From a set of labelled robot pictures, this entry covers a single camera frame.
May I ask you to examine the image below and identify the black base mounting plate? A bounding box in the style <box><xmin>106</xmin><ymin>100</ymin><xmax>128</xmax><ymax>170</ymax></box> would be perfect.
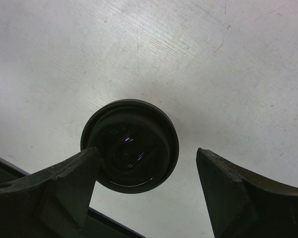
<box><xmin>0</xmin><ymin>151</ymin><xmax>149</xmax><ymax>238</ymax></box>

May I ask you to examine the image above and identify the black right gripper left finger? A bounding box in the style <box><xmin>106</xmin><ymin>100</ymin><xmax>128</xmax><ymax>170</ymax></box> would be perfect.
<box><xmin>0</xmin><ymin>146</ymin><xmax>103</xmax><ymax>238</ymax></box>

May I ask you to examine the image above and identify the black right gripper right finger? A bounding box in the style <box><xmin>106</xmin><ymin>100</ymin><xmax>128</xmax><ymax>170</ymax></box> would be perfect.
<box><xmin>196</xmin><ymin>148</ymin><xmax>298</xmax><ymax>238</ymax></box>

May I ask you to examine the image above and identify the black plastic cup lid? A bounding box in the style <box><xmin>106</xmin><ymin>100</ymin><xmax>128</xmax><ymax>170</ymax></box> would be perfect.
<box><xmin>80</xmin><ymin>99</ymin><xmax>179</xmax><ymax>194</ymax></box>

